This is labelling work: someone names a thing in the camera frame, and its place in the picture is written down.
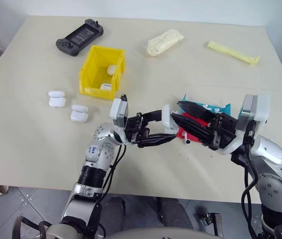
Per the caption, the pale yellow long packet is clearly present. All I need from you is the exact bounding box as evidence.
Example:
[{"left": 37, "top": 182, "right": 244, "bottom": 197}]
[{"left": 207, "top": 40, "right": 261, "bottom": 67}]

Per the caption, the blue and red snack packet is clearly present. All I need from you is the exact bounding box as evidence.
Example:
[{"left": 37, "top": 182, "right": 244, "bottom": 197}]
[{"left": 175, "top": 94, "right": 232, "bottom": 118}]

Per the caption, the red open tray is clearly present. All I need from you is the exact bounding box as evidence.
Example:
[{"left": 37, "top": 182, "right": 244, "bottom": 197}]
[{"left": 176, "top": 111, "right": 210, "bottom": 144}]

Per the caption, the grey metal bracket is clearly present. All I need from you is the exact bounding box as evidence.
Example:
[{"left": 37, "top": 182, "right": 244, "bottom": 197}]
[{"left": 194, "top": 211, "right": 224, "bottom": 238}]

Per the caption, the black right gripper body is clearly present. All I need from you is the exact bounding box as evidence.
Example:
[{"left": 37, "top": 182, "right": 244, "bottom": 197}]
[{"left": 206, "top": 112, "right": 237, "bottom": 151}]

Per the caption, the black cable loop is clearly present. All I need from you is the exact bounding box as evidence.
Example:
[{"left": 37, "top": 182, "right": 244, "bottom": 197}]
[{"left": 12, "top": 216, "right": 57, "bottom": 239}]

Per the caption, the yellow plastic bin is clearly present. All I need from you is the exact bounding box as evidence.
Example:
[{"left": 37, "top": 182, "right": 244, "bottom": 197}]
[{"left": 78, "top": 45, "right": 126, "bottom": 101}]

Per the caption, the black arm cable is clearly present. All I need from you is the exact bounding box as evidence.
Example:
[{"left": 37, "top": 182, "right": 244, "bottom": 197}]
[
  {"left": 87, "top": 143, "right": 128, "bottom": 239},
  {"left": 241, "top": 119, "right": 260, "bottom": 239}
]

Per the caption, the dark grey handheld game controller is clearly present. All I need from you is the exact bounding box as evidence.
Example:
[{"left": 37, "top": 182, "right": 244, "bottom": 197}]
[{"left": 55, "top": 18, "right": 104, "bottom": 57}]

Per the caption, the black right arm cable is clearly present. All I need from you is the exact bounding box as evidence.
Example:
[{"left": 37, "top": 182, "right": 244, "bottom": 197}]
[{"left": 241, "top": 119, "right": 260, "bottom": 239}]

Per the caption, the clear bag of white grains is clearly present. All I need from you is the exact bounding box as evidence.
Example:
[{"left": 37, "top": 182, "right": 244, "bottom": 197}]
[{"left": 140, "top": 28, "right": 185, "bottom": 57}]

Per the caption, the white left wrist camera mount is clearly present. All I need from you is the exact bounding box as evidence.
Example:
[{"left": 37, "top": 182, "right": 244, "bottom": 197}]
[{"left": 109, "top": 94, "right": 129, "bottom": 129}]

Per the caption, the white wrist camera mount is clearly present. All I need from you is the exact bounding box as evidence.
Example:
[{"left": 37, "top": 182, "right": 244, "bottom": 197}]
[
  {"left": 109, "top": 94, "right": 129, "bottom": 129},
  {"left": 215, "top": 94, "right": 271, "bottom": 155}
]

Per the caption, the grey rounded robot cover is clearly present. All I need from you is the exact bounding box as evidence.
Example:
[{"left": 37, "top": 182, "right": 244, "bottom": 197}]
[{"left": 43, "top": 223, "right": 226, "bottom": 239}]

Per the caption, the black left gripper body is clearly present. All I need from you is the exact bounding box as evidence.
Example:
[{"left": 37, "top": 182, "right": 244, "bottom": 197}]
[{"left": 125, "top": 112, "right": 149, "bottom": 148}]

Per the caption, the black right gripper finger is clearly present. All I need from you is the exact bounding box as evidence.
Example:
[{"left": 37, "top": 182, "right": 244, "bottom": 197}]
[
  {"left": 171, "top": 113, "right": 217, "bottom": 148},
  {"left": 177, "top": 100, "right": 216, "bottom": 120}
]

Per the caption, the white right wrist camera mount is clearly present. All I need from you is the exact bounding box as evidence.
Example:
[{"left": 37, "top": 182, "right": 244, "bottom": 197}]
[{"left": 215, "top": 94, "right": 271, "bottom": 155}]

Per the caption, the dark rounded shape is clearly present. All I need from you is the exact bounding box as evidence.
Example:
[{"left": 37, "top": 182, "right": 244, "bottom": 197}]
[{"left": 157, "top": 196, "right": 194, "bottom": 230}]

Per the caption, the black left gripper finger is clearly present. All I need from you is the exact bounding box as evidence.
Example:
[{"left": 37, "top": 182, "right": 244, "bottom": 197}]
[
  {"left": 142, "top": 109, "right": 166, "bottom": 123},
  {"left": 138, "top": 133, "right": 178, "bottom": 149}
]

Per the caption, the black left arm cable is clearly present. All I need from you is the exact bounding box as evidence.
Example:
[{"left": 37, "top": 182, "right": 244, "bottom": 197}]
[{"left": 87, "top": 143, "right": 128, "bottom": 239}]

